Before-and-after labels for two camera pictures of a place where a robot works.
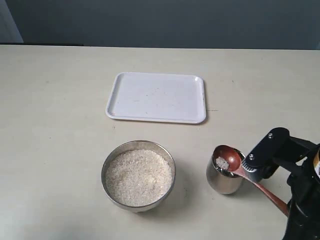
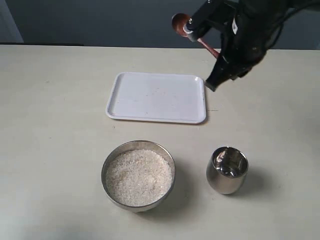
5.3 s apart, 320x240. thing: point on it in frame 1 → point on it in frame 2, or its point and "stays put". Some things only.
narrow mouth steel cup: [222, 181] stays put
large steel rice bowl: [138, 175] stays put
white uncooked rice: [138, 177] stays put
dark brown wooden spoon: [229, 158] → [178, 21]
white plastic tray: [157, 97] stays put
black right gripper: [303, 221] → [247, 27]
